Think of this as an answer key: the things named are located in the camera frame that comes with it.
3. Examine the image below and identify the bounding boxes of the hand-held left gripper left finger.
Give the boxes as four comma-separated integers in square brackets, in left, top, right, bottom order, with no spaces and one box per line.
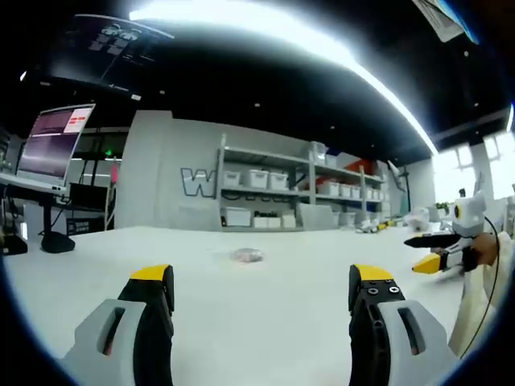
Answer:
[60,264,175,386]

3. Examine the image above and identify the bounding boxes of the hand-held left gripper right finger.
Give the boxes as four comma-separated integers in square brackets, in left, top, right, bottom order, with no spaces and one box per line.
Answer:
[347,263,464,386]

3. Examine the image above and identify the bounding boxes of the clear resealable bag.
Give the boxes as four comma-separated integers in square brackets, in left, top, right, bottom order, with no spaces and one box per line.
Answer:
[207,246,267,265]

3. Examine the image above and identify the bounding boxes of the clear plastic bag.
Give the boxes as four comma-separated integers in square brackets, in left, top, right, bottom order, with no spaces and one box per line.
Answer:
[402,207,432,232]

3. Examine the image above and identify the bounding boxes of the person's right hand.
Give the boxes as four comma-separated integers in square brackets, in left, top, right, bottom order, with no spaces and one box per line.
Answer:
[461,231,500,272]

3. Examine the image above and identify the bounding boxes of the grey storage shelf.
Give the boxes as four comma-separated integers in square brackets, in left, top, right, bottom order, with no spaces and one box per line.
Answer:
[215,133,313,232]
[307,140,389,231]

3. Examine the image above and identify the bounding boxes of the black box under desk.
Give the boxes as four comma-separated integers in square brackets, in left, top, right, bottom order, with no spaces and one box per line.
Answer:
[64,182,110,235]

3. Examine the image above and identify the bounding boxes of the black monitor stand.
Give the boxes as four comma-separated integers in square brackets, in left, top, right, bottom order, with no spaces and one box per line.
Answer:
[38,192,77,254]

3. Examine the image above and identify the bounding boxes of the metal shelf with white bins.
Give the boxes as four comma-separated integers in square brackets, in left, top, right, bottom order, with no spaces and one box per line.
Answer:
[223,168,387,228]

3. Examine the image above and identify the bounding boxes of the computer monitor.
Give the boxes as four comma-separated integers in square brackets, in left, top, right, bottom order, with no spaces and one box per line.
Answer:
[14,103,97,194]

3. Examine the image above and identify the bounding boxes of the ceiling light strip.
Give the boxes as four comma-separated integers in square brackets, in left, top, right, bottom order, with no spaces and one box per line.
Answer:
[128,0,440,154]

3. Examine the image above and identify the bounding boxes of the dark hanging ceiling screen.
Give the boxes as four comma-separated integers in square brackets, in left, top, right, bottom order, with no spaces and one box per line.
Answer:
[42,14,176,90]

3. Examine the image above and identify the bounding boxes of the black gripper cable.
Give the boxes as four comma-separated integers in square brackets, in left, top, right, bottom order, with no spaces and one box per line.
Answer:
[458,216,502,360]

